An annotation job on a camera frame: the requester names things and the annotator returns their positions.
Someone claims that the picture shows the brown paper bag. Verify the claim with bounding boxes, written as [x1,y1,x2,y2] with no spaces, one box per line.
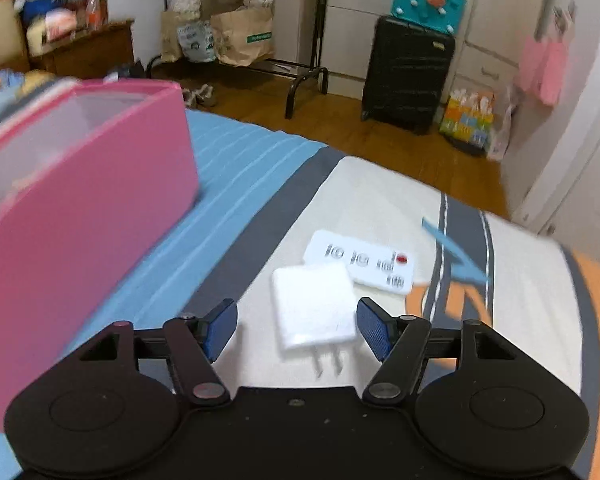
[211,6,276,67]

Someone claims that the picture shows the black suitcase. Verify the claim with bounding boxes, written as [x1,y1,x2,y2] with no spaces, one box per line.
[361,15,456,136]

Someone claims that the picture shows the pair of slippers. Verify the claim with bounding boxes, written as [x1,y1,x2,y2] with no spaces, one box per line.
[181,85,217,109]

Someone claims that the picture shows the white plug charger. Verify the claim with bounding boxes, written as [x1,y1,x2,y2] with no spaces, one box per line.
[271,263,359,378]

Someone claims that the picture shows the white door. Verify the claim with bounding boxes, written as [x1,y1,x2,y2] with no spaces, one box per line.
[500,0,600,243]

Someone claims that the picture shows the pink hanging towels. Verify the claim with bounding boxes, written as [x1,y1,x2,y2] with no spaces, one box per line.
[517,35,569,107]

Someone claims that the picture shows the pile of clutter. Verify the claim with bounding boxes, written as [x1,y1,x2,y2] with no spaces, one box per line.
[15,0,110,57]

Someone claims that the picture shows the grey plastic bag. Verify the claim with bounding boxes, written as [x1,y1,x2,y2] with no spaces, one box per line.
[176,19,217,62]

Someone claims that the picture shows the clear plastic bag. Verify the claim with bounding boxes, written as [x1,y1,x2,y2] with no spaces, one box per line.
[486,87,519,162]

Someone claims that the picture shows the white wardrobe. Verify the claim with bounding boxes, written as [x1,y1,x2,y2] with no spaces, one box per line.
[275,0,561,108]

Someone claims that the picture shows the small flat white remote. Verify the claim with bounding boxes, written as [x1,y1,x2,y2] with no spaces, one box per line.
[302,230,417,296]

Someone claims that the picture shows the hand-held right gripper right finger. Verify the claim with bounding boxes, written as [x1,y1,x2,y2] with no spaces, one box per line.
[356,297,518,406]

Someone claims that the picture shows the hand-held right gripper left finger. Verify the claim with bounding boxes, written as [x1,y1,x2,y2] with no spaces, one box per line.
[75,299,239,407]

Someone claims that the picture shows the black clothes rack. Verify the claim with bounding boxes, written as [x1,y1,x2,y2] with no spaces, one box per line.
[147,0,330,120]

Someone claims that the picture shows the dark cloth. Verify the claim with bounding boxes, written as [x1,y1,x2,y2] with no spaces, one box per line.
[105,62,147,82]

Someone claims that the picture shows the colourful printed box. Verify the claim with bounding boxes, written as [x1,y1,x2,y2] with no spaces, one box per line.
[439,87,496,154]

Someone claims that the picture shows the pink storage box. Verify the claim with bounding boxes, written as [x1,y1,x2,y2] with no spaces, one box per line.
[0,78,203,431]

